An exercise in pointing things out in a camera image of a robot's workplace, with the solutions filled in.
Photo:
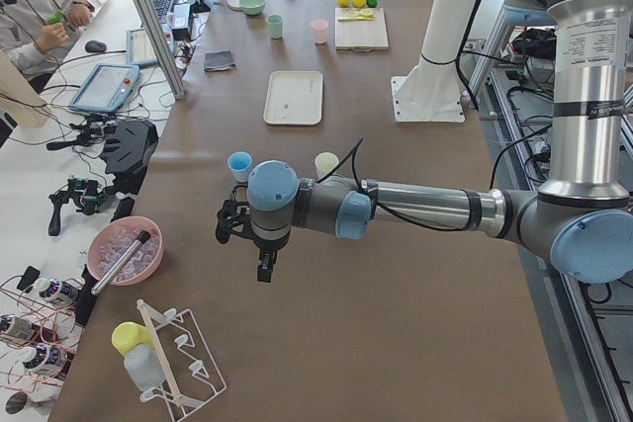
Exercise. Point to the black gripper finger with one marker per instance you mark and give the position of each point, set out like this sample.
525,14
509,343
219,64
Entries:
266,261

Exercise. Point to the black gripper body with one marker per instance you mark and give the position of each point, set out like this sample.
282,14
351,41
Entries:
267,245

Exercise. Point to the blue cup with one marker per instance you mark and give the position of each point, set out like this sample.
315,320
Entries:
240,165

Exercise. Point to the cream cup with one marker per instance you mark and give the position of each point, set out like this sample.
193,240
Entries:
325,162

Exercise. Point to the green cup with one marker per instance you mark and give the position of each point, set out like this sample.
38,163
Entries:
274,24

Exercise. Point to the pink cup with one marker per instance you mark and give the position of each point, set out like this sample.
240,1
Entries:
319,29

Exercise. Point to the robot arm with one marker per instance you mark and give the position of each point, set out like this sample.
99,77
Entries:
577,220

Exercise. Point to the cream rabbit tray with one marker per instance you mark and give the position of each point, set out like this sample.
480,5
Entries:
294,98

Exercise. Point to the metal tube in bowl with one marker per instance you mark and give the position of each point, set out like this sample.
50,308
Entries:
127,255

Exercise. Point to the yellow cup on rack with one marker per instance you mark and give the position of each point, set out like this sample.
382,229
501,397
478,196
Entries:
127,335

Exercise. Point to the grey cloth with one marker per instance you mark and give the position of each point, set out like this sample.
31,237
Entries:
218,61

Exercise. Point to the clear cup on rack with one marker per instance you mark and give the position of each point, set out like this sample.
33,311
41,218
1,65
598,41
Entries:
143,367

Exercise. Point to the teach pendant tablet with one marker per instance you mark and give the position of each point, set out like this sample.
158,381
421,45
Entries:
107,88

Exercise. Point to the green bowl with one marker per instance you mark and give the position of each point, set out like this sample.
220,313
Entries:
252,7

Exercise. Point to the wooden cutting board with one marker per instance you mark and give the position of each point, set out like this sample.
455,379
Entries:
361,35

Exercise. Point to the yellow plastic knife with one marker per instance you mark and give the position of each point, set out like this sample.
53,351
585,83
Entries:
354,18

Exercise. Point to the person in grey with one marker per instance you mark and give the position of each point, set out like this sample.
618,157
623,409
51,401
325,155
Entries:
37,35

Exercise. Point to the white wire cup rack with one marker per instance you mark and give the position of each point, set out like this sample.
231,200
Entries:
193,378

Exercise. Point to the aluminium frame post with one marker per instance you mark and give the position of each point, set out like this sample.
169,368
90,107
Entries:
163,54

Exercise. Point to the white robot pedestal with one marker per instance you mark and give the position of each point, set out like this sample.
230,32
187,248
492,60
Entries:
431,92

